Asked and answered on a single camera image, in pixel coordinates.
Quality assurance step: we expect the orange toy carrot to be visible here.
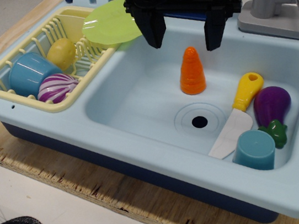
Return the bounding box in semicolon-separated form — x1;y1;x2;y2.
180;46;206;95

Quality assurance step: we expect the blue cup in sink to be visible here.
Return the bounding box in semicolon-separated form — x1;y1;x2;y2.
232;130;275;170

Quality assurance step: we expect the light blue toy sink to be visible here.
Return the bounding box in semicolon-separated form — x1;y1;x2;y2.
0;0;299;224

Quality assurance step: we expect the green plastic plate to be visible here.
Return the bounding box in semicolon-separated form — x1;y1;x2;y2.
82;0;142;45

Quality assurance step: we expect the yellow handled toy knife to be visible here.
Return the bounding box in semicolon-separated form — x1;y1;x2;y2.
209;72;264;159

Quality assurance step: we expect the purple toy eggplant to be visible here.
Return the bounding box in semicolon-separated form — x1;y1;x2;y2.
253;86;291;149

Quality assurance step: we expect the purple white toy onion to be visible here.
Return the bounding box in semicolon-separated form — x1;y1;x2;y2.
37;73;78;104

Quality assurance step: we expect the yellow dish rack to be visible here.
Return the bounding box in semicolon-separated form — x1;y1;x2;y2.
0;6;118;113

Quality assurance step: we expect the blue cup in rack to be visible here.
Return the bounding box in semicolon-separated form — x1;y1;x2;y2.
9;52;62;97

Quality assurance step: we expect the yellow toy potato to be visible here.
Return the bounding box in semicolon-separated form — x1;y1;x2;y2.
46;38;76;71

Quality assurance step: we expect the wooden board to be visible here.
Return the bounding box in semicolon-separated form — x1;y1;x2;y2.
0;0;299;224

